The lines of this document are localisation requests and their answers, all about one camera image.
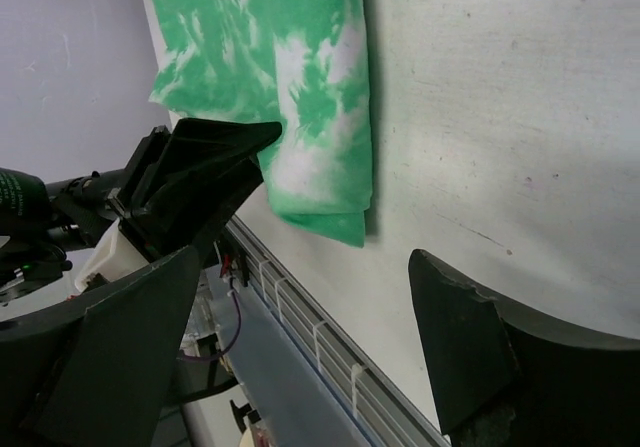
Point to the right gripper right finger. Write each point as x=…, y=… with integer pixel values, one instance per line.
x=505, y=374

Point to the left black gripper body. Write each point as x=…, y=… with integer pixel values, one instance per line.
x=129, y=194

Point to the aluminium frame rails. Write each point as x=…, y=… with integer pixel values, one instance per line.
x=310, y=383

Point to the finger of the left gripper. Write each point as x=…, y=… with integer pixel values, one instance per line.
x=205, y=173

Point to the green tie-dye trousers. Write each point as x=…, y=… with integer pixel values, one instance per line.
x=302, y=63

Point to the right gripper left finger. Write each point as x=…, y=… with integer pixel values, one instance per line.
x=95, y=370

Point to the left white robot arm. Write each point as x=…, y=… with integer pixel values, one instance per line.
x=42, y=223

